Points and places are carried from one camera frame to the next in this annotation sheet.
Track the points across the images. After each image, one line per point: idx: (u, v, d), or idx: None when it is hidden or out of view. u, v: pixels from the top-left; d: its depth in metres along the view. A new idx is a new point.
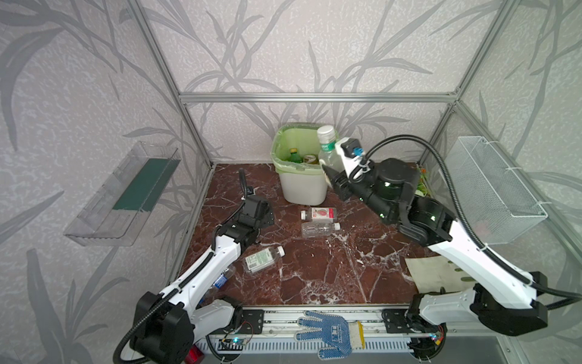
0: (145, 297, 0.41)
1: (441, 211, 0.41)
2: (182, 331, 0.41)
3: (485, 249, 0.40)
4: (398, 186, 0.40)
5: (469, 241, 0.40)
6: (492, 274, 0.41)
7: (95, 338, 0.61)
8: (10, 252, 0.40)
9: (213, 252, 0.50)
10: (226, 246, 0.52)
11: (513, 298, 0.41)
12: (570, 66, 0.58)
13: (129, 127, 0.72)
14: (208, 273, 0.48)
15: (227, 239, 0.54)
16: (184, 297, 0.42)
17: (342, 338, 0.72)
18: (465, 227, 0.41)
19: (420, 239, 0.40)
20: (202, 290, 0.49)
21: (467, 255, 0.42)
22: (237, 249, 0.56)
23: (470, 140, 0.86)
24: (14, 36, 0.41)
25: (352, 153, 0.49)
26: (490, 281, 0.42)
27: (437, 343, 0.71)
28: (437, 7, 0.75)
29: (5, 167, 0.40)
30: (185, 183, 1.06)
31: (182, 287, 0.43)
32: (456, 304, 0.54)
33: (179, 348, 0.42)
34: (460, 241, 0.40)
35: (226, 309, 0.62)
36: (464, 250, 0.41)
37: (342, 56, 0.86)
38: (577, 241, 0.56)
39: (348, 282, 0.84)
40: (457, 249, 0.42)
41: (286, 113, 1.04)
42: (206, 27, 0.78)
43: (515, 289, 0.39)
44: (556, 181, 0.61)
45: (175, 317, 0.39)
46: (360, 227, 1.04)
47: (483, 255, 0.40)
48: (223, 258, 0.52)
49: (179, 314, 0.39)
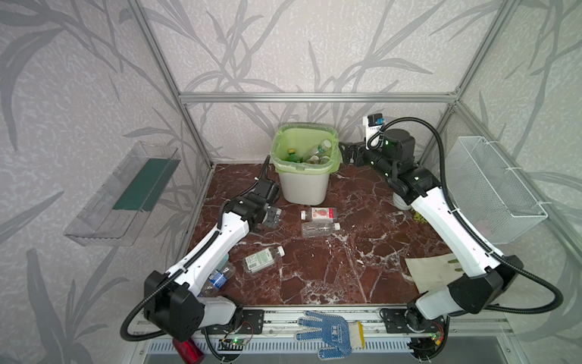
0: (152, 276, 0.41)
1: (427, 177, 0.51)
2: (189, 309, 0.42)
3: (455, 212, 0.47)
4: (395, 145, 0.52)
5: (442, 202, 0.48)
6: (458, 236, 0.46)
7: (95, 338, 0.61)
8: (10, 253, 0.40)
9: (219, 230, 0.49)
10: (233, 224, 0.50)
11: (470, 260, 0.44)
12: (570, 65, 0.58)
13: (129, 127, 0.72)
14: (214, 251, 0.46)
15: (234, 215, 0.52)
16: (190, 277, 0.41)
17: (342, 338, 0.72)
18: (443, 190, 0.49)
19: (402, 192, 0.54)
20: (209, 271, 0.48)
21: (436, 213, 0.49)
22: (245, 226, 0.54)
23: (470, 140, 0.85)
24: (14, 36, 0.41)
25: (375, 122, 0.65)
26: (455, 246, 0.47)
27: (437, 343, 0.71)
28: (437, 7, 0.75)
29: (5, 167, 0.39)
30: (185, 183, 1.06)
31: (187, 267, 0.43)
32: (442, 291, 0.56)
33: (187, 326, 0.43)
34: (434, 199, 0.48)
35: (229, 304, 0.63)
36: (435, 208, 0.48)
37: (342, 56, 0.86)
38: (577, 241, 0.56)
39: (348, 282, 0.84)
40: (428, 205, 0.50)
41: (286, 114, 1.06)
42: (206, 28, 0.78)
43: (474, 252, 0.43)
44: (556, 181, 0.61)
45: (180, 297, 0.39)
46: (360, 227, 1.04)
47: (452, 217, 0.46)
48: (229, 236, 0.50)
49: (184, 294, 0.39)
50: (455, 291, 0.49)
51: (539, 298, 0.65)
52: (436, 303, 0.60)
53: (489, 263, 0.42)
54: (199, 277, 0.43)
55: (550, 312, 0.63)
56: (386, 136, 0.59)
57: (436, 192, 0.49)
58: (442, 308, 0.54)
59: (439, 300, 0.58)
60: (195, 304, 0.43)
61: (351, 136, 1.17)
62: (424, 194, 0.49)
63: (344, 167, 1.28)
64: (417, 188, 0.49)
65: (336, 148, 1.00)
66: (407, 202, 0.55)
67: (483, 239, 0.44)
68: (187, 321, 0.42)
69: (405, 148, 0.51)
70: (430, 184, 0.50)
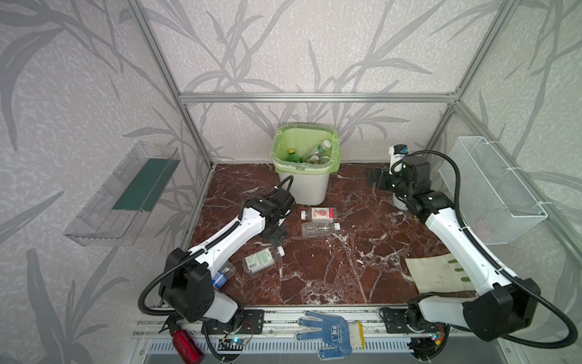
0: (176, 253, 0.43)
1: (442, 198, 0.54)
2: (205, 288, 0.44)
3: (466, 230, 0.48)
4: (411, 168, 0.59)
5: (453, 220, 0.50)
6: (467, 252, 0.47)
7: (95, 337, 0.61)
8: (11, 253, 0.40)
9: (239, 221, 0.52)
10: (251, 218, 0.54)
11: (480, 277, 0.43)
12: (570, 66, 0.58)
13: (129, 127, 0.72)
14: (233, 240, 0.50)
15: (253, 211, 0.55)
16: (209, 258, 0.44)
17: (342, 338, 0.72)
18: (455, 211, 0.52)
19: (416, 211, 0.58)
20: (226, 255, 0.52)
21: (446, 230, 0.51)
22: (262, 222, 0.58)
23: (470, 140, 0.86)
24: (14, 36, 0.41)
25: (400, 152, 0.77)
26: (466, 262, 0.47)
27: (437, 343, 0.71)
28: (437, 7, 0.75)
29: (5, 167, 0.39)
30: (185, 183, 1.06)
31: (208, 249, 0.45)
32: (454, 302, 0.52)
33: (199, 304, 0.45)
34: (445, 217, 0.51)
35: (232, 302, 0.64)
36: (445, 224, 0.51)
37: (342, 56, 0.86)
38: (577, 241, 0.56)
39: (348, 282, 0.84)
40: (439, 221, 0.52)
41: (286, 114, 1.06)
42: (206, 28, 0.78)
43: (483, 270, 0.43)
44: (556, 181, 0.61)
45: (199, 274, 0.41)
46: (360, 227, 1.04)
47: (462, 233, 0.48)
48: (247, 229, 0.54)
49: (203, 272, 0.41)
50: (467, 310, 0.46)
51: None
52: (442, 312, 0.58)
53: (500, 280, 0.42)
54: (217, 261, 0.46)
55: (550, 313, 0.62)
56: (405, 161, 0.60)
57: (448, 212, 0.52)
58: (448, 317, 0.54)
59: (448, 309, 0.56)
60: (208, 285, 0.45)
61: (351, 136, 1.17)
62: (436, 212, 0.52)
63: (344, 167, 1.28)
64: (429, 207, 0.54)
65: (335, 148, 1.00)
66: (422, 221, 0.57)
67: (495, 258, 0.44)
68: (200, 299, 0.44)
69: (420, 170, 0.57)
70: (443, 205, 0.53)
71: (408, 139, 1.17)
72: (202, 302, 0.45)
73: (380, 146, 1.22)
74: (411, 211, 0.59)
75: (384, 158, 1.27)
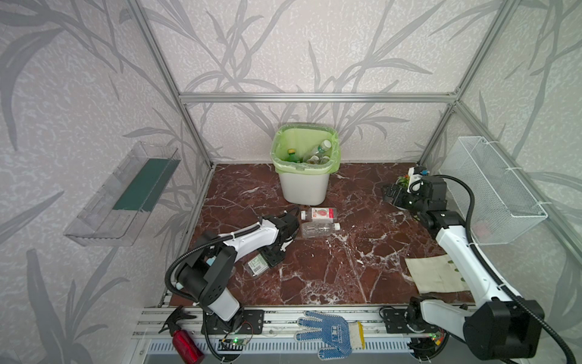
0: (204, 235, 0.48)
1: (454, 216, 0.56)
2: (226, 270, 0.48)
3: (473, 246, 0.49)
4: (427, 184, 0.63)
5: (461, 235, 0.52)
6: (470, 264, 0.47)
7: (95, 338, 0.61)
8: (11, 253, 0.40)
9: (261, 224, 0.59)
10: (268, 225, 0.60)
11: (480, 290, 0.43)
12: (570, 66, 0.58)
13: (129, 127, 0.72)
14: (254, 236, 0.56)
15: (270, 221, 0.62)
16: (236, 244, 0.48)
17: (342, 338, 0.72)
18: (465, 229, 0.53)
19: (427, 227, 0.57)
20: (243, 252, 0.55)
21: (454, 244, 0.52)
22: (274, 233, 0.64)
23: (470, 140, 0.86)
24: (14, 36, 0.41)
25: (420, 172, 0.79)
26: (469, 277, 0.47)
27: (437, 343, 0.71)
28: (437, 7, 0.75)
29: (5, 167, 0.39)
30: (185, 183, 1.06)
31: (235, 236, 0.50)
32: (457, 312, 0.50)
33: (216, 287, 0.47)
34: (454, 231, 0.53)
35: (234, 301, 0.64)
36: (453, 238, 0.52)
37: (342, 56, 0.86)
38: (577, 241, 0.56)
39: (348, 282, 0.84)
40: (448, 234, 0.54)
41: (286, 114, 1.06)
42: (206, 28, 0.78)
43: (485, 283, 0.43)
44: (556, 182, 0.61)
45: (226, 254, 0.46)
46: (360, 227, 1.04)
47: (468, 249, 0.49)
48: (266, 233, 0.61)
49: (229, 253, 0.46)
50: (467, 326, 0.45)
51: (539, 298, 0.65)
52: (442, 318, 0.57)
53: (499, 296, 0.41)
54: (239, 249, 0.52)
55: (549, 312, 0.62)
56: (423, 178, 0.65)
57: (458, 228, 0.53)
58: (446, 324, 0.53)
59: (448, 318, 0.55)
60: (227, 270, 0.48)
61: (351, 136, 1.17)
62: (445, 227, 0.54)
63: (344, 167, 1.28)
64: (440, 221, 0.56)
65: (335, 148, 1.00)
66: (433, 236, 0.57)
67: (499, 274, 0.44)
68: (218, 280, 0.47)
69: (435, 187, 0.60)
70: (455, 223, 0.55)
71: (408, 139, 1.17)
72: (217, 287, 0.48)
73: (379, 146, 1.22)
74: (423, 224, 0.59)
75: (383, 158, 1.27)
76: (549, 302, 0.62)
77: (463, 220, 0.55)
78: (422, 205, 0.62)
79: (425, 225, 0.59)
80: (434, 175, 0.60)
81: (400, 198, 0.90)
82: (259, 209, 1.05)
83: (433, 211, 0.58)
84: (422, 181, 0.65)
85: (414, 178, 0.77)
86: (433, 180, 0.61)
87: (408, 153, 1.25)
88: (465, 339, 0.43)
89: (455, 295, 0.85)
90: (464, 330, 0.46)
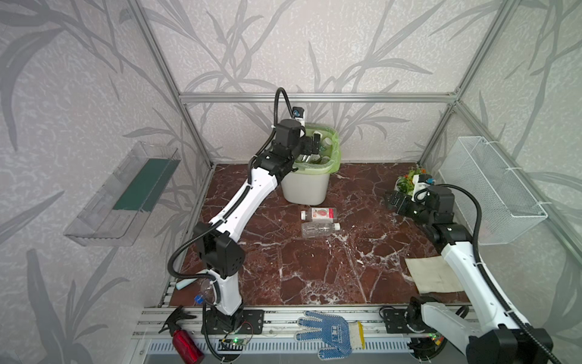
0: (198, 224, 0.47)
1: (461, 231, 0.54)
2: (236, 249, 0.49)
3: (480, 266, 0.48)
4: (434, 195, 0.60)
5: (469, 254, 0.50)
6: (477, 286, 0.46)
7: (95, 338, 0.61)
8: (11, 252, 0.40)
9: (249, 186, 0.52)
10: (262, 179, 0.53)
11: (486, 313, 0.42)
12: (570, 66, 0.58)
13: (129, 127, 0.72)
14: (248, 203, 0.51)
15: (262, 172, 0.53)
16: (230, 227, 0.47)
17: (342, 338, 0.72)
18: (473, 246, 0.51)
19: (433, 240, 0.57)
20: (246, 220, 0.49)
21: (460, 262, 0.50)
22: (273, 181, 0.56)
23: (470, 140, 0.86)
24: (14, 36, 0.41)
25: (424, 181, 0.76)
26: (474, 297, 0.46)
27: (437, 343, 0.71)
28: (437, 7, 0.75)
29: (5, 167, 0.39)
30: (185, 183, 1.06)
31: (226, 218, 0.48)
32: (460, 324, 0.50)
33: (236, 262, 0.52)
34: (461, 249, 0.51)
35: (237, 296, 0.66)
36: (461, 257, 0.50)
37: (342, 56, 0.86)
38: (578, 242, 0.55)
39: (348, 282, 0.84)
40: (455, 252, 0.52)
41: (286, 114, 1.06)
42: (206, 28, 0.78)
43: (491, 307, 0.42)
44: (556, 181, 0.61)
45: (224, 241, 0.45)
46: (360, 227, 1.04)
47: (475, 268, 0.48)
48: (261, 191, 0.54)
49: (227, 240, 0.45)
50: (471, 349, 0.44)
51: (539, 298, 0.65)
52: (443, 326, 0.56)
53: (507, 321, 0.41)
54: (237, 227, 0.49)
55: (549, 312, 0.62)
56: (429, 189, 0.62)
57: (465, 246, 0.51)
58: (447, 333, 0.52)
59: (449, 327, 0.54)
60: (236, 250, 0.50)
61: (351, 136, 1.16)
62: (452, 244, 0.52)
63: (344, 167, 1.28)
64: (446, 236, 0.54)
65: (336, 148, 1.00)
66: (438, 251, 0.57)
67: (506, 297, 0.43)
68: (233, 259, 0.50)
69: (442, 199, 0.58)
70: (462, 238, 0.53)
71: (408, 139, 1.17)
72: (237, 259, 0.52)
73: (379, 146, 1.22)
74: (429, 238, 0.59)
75: (384, 158, 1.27)
76: (549, 302, 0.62)
77: (470, 235, 0.53)
78: (427, 216, 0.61)
79: (430, 238, 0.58)
80: (439, 184, 0.59)
81: (403, 206, 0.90)
82: (259, 209, 1.05)
83: (439, 224, 0.56)
84: (428, 191, 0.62)
85: (418, 187, 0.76)
86: (439, 191, 0.59)
87: (408, 153, 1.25)
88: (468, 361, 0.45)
89: (455, 295, 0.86)
90: (467, 353, 0.45)
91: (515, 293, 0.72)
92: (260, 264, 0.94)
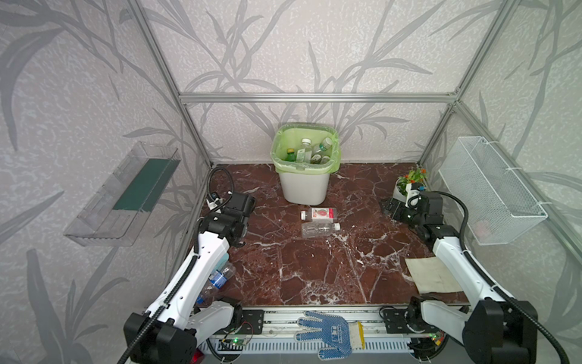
0: (132, 318, 0.38)
1: (448, 230, 0.58)
2: (186, 336, 0.41)
3: (466, 253, 0.52)
4: (423, 199, 0.67)
5: (456, 245, 0.54)
6: (464, 269, 0.49)
7: (95, 338, 0.61)
8: (10, 253, 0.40)
9: (197, 255, 0.46)
10: (211, 246, 0.48)
11: (474, 292, 0.43)
12: (570, 66, 0.58)
13: (129, 127, 0.72)
14: (196, 277, 0.44)
15: (211, 235, 0.49)
16: (173, 312, 0.39)
17: (342, 338, 0.72)
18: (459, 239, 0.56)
19: (424, 239, 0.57)
20: (194, 298, 0.44)
21: (449, 252, 0.55)
22: (223, 243, 0.51)
23: (470, 140, 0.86)
24: (14, 36, 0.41)
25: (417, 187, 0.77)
26: (464, 282, 0.49)
27: (436, 343, 0.71)
28: (437, 7, 0.75)
29: (5, 167, 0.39)
30: (185, 183, 1.06)
31: (168, 302, 0.40)
32: (457, 315, 0.50)
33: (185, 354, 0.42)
34: (449, 241, 0.55)
35: (226, 306, 0.63)
36: (449, 248, 0.54)
37: (342, 56, 0.86)
38: (578, 242, 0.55)
39: (348, 282, 0.84)
40: (442, 245, 0.57)
41: (286, 114, 1.06)
42: (206, 28, 0.78)
43: (478, 285, 0.45)
44: (556, 182, 0.61)
45: (169, 333, 0.37)
46: (360, 227, 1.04)
47: (462, 255, 0.51)
48: (211, 259, 0.48)
49: (172, 329, 0.37)
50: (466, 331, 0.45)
51: (539, 298, 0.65)
52: (442, 321, 0.57)
53: (493, 297, 0.42)
54: (183, 310, 0.41)
55: (549, 312, 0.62)
56: (420, 193, 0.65)
57: (452, 239, 0.56)
58: (445, 326, 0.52)
59: (449, 321, 0.54)
60: (186, 337, 0.41)
61: (351, 136, 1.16)
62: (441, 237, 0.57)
63: (344, 167, 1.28)
64: (435, 233, 0.59)
65: (335, 147, 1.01)
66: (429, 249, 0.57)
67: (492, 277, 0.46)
68: (183, 351, 0.41)
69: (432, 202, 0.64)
70: (449, 233, 0.57)
71: (408, 139, 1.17)
72: (189, 346, 0.43)
73: (379, 146, 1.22)
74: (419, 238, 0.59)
75: (384, 158, 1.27)
76: (549, 302, 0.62)
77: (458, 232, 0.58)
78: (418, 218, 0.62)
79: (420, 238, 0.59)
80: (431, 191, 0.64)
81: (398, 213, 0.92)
82: (259, 209, 1.05)
83: (430, 224, 0.61)
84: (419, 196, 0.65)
85: (411, 194, 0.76)
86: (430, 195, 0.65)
87: (408, 153, 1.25)
88: (467, 347, 0.45)
89: (455, 295, 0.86)
90: (464, 337, 0.46)
91: (516, 293, 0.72)
92: (260, 264, 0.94)
